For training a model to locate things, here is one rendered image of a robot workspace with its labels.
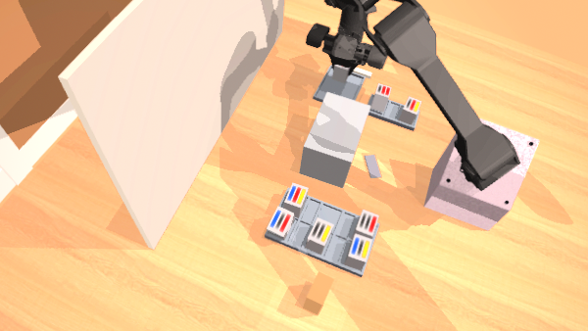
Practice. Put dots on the white flat bar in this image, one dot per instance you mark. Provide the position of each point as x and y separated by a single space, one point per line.
367 74

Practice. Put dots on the orange rectangular block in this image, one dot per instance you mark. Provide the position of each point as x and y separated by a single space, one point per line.
318 293

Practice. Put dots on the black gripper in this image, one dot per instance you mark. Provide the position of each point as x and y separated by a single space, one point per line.
320 32

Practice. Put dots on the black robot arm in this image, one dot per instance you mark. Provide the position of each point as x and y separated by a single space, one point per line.
408 39

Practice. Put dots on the beige flat panel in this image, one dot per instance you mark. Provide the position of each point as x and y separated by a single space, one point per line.
155 89

